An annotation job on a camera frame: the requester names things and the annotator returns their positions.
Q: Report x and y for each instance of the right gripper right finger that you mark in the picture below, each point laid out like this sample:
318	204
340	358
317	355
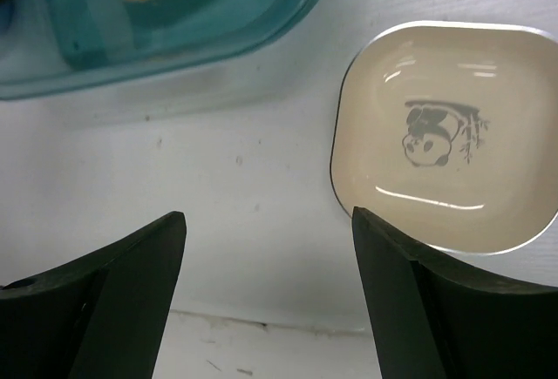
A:
434	316

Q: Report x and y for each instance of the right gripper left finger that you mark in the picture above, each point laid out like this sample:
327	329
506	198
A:
102	315

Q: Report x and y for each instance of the teal transparent plastic bin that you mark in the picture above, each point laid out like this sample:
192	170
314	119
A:
53	46

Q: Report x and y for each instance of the cream plate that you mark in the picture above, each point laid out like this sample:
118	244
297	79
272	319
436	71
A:
448	131

